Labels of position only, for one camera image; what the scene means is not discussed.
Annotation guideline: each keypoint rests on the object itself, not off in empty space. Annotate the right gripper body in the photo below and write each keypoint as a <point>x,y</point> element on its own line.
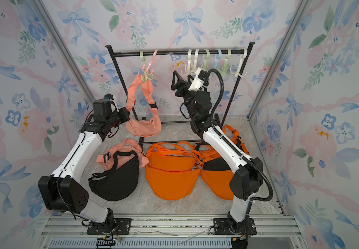
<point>188,93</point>

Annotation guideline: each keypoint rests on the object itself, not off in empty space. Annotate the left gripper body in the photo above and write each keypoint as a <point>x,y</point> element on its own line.
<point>123,116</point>

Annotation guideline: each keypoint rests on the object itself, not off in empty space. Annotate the orange bag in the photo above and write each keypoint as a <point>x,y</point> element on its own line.
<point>174,157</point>
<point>169,185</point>
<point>218,182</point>

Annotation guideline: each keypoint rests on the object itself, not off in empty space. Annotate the black strap bag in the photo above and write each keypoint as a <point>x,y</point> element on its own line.
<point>213,161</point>

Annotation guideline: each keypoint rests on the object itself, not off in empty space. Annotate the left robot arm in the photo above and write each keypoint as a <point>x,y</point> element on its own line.
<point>62,191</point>

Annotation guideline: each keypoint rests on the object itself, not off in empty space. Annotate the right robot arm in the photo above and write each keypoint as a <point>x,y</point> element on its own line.
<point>248,175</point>

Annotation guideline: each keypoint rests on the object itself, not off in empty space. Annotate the white plastic hook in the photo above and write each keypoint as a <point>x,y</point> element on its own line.
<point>187,68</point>
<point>195,60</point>

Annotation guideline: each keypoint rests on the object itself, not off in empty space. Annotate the pink plastic hook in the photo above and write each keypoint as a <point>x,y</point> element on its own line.
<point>148,70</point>

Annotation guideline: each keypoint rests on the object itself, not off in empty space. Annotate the pale green hook far left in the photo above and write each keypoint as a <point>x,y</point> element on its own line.
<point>142,58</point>

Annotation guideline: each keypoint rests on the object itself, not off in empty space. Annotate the green plastic hook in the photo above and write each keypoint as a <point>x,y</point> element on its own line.
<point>206,57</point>
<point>226,63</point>

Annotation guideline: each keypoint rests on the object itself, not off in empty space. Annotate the blue plastic hook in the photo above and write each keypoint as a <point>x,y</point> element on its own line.
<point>217,58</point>

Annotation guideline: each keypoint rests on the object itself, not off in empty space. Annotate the white hook far right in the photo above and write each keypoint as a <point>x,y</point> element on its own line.
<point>237,73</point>

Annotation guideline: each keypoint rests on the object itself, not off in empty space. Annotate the black metal clothes rack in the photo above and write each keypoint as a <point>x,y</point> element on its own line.
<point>115,55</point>

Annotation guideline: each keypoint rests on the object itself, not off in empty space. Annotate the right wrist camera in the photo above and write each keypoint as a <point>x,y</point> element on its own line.
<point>200,82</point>

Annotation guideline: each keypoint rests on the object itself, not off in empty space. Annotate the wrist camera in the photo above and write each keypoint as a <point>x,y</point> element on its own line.
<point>110,97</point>
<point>200,82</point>

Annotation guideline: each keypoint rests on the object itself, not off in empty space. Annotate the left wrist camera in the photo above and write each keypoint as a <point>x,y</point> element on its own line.
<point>110,97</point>

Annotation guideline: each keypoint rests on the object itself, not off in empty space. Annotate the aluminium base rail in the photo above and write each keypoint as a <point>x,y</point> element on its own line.
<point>173,231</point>

